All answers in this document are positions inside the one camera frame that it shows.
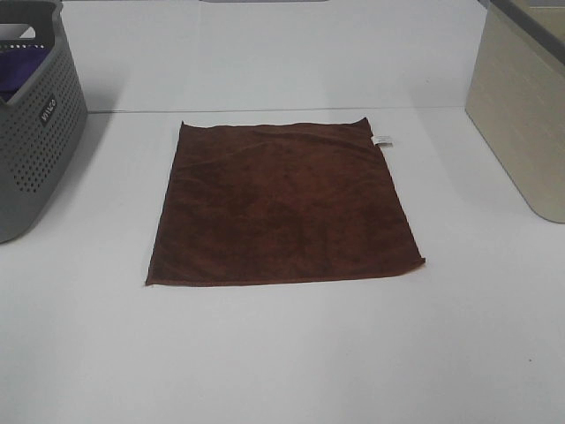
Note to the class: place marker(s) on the brown microfiber towel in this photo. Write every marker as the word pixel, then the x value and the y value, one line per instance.
pixel 280 204

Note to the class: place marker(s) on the grey perforated plastic basket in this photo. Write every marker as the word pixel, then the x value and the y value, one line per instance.
pixel 43 121

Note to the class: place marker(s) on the beige plastic bin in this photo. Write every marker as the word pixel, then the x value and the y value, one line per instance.
pixel 516 99

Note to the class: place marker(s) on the purple cloth in basket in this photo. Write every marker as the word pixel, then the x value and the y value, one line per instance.
pixel 17 66

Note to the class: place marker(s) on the white towel care label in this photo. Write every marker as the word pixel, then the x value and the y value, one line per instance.
pixel 382 140

